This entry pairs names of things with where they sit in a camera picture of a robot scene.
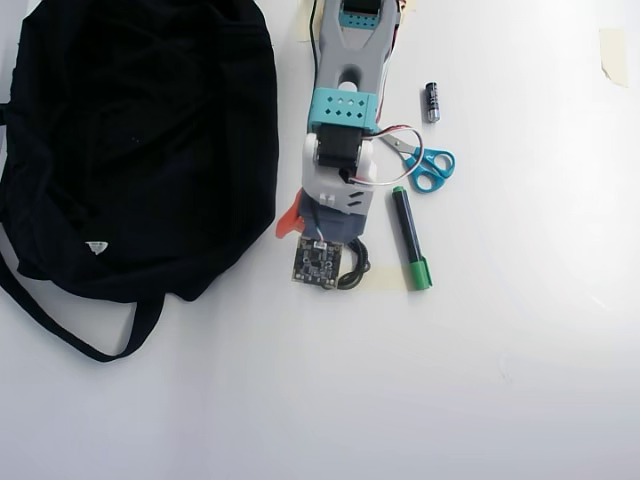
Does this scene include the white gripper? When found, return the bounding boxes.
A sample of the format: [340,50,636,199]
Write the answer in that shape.
[275,171,376,244]

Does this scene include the black braided cable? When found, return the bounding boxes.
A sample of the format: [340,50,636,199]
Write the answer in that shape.
[337,238,372,291]

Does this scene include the black fabric bag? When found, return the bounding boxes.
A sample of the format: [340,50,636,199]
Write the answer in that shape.
[0,0,280,364]

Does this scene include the black marker with green cap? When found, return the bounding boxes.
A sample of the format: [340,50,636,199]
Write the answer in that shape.
[391,185,434,292]

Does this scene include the black AA battery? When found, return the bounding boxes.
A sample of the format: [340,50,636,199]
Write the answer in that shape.
[424,81,442,124]

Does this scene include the square camera circuit board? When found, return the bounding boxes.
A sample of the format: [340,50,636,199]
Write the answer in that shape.
[291,235,346,291]

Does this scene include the blue-handled scissors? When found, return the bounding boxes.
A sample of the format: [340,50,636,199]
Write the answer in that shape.
[377,130,456,194]

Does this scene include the white and red servo wires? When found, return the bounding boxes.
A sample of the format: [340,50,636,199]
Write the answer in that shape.
[349,127,426,189]

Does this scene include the thin black arm wire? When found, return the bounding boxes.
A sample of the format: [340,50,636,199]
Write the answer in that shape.
[308,0,324,71]

